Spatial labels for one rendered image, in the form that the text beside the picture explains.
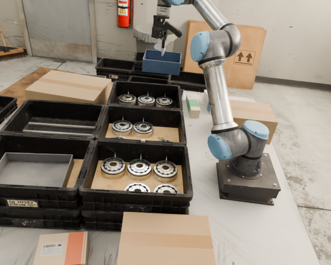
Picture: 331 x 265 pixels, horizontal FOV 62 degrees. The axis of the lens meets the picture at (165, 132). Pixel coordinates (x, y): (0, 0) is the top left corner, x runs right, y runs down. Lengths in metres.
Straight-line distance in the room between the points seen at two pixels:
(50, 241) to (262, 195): 0.88
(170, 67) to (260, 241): 0.93
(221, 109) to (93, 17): 3.34
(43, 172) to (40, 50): 3.67
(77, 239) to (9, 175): 0.39
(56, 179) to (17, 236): 0.24
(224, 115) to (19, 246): 0.92
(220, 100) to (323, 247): 1.50
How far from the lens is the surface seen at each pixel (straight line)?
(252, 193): 1.33
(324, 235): 2.44
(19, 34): 4.88
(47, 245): 1.08
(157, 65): 1.51
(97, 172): 1.21
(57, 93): 1.67
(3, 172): 1.29
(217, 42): 1.19
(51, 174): 1.22
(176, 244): 0.96
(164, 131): 1.45
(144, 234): 0.97
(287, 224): 1.36
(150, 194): 0.98
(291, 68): 4.58
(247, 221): 1.29
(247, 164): 1.31
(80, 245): 1.06
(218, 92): 1.16
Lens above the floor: 1.65
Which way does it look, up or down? 35 degrees down
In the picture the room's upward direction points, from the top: 6 degrees clockwise
